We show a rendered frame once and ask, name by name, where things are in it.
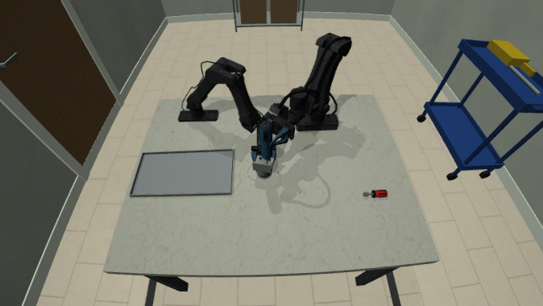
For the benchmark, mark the dark grey cylinder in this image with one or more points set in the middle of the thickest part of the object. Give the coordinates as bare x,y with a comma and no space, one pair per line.
263,175

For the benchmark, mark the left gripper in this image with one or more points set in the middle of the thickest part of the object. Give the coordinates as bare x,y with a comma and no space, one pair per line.
281,126

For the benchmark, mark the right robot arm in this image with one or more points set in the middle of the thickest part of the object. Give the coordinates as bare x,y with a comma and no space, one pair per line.
216,75

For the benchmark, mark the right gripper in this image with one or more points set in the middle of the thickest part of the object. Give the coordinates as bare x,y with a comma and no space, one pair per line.
254,153

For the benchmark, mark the dark blue nut driver barrel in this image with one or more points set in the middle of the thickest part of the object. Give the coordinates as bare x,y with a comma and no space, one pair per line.
266,139

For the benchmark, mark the grey metal bracket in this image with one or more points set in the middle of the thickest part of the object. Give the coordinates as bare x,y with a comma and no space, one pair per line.
261,166

